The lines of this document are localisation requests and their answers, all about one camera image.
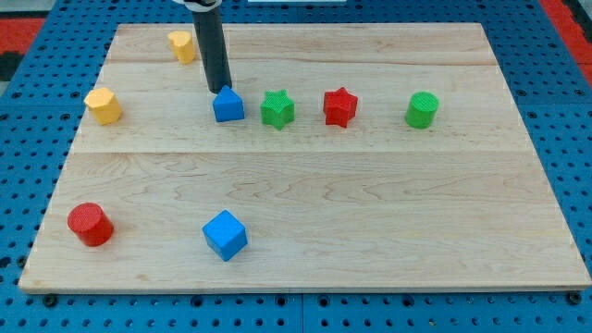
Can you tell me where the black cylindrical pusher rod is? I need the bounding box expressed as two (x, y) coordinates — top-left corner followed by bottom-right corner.
(191, 0), (232, 93)

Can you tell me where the green star block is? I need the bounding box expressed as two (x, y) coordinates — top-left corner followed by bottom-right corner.
(260, 90), (295, 130)

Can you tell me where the red star block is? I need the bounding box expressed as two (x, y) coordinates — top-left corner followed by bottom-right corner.
(323, 87), (358, 129)

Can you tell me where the yellow heart block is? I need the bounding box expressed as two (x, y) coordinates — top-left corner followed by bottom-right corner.
(167, 31), (195, 65)

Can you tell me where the yellow hexagon block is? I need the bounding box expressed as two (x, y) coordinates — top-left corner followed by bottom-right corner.
(83, 87), (123, 125)

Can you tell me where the light wooden board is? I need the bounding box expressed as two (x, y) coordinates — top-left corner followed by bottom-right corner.
(19, 23), (591, 294)

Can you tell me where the blue cube block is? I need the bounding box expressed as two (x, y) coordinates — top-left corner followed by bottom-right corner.
(202, 210), (248, 262)

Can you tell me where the green cylinder block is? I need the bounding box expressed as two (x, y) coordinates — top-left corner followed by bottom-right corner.
(404, 91), (439, 129)

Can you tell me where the red cylinder block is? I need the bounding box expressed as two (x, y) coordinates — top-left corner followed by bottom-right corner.
(67, 203), (115, 247)

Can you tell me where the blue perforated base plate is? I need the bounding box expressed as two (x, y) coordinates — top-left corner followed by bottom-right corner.
(1, 0), (591, 332)

